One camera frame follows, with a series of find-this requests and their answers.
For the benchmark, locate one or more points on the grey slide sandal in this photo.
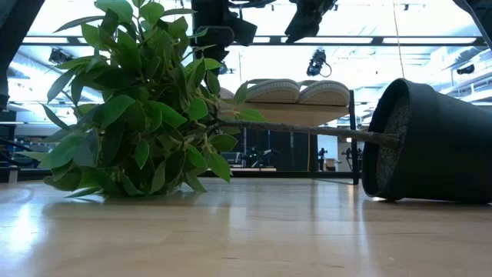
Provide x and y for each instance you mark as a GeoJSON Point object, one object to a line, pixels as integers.
{"type": "Point", "coordinates": [274, 92]}
{"type": "Point", "coordinates": [324, 94]}

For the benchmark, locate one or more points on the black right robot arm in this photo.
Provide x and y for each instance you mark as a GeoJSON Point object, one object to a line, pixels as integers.
{"type": "Point", "coordinates": [307, 19]}

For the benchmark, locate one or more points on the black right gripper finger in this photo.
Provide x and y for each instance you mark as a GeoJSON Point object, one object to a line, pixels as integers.
{"type": "Point", "coordinates": [215, 55]}

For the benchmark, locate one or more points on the black ceiling spotlight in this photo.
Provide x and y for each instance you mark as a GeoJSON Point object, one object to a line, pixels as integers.
{"type": "Point", "coordinates": [466, 69]}
{"type": "Point", "coordinates": [59, 56]}
{"type": "Point", "coordinates": [317, 63]}

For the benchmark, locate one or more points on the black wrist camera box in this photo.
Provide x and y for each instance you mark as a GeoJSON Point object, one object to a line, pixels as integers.
{"type": "Point", "coordinates": [244, 31]}

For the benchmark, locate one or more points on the background robot arm green light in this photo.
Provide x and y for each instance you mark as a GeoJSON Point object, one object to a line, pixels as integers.
{"type": "Point", "coordinates": [255, 155]}

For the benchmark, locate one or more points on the wooden shelf with black legs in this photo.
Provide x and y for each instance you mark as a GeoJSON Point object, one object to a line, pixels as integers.
{"type": "Point", "coordinates": [292, 113]}

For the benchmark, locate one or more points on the artificial plant in black pot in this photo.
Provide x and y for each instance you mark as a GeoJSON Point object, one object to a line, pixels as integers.
{"type": "Point", "coordinates": [127, 115]}

